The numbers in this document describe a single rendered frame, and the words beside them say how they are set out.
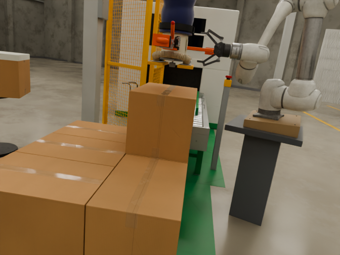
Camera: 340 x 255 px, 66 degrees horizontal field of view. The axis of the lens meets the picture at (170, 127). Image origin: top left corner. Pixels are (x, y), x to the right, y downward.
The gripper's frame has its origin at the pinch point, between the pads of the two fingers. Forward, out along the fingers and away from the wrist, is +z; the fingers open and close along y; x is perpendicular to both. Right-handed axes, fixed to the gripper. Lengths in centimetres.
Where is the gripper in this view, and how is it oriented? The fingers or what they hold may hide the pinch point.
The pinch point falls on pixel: (194, 46)
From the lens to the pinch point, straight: 156.4
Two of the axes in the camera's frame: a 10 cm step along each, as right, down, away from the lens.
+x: 1.2, -2.5, 9.6
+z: -9.9, -1.4, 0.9
